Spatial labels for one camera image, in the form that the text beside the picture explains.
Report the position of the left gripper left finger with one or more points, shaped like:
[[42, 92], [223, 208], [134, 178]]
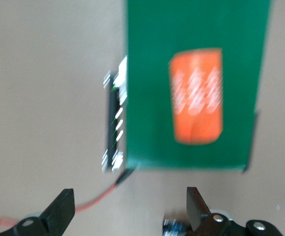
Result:
[[51, 221]]

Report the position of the green conveyor belt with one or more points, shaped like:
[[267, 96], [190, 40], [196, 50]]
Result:
[[152, 73]]

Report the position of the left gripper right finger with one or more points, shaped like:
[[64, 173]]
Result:
[[201, 221]]

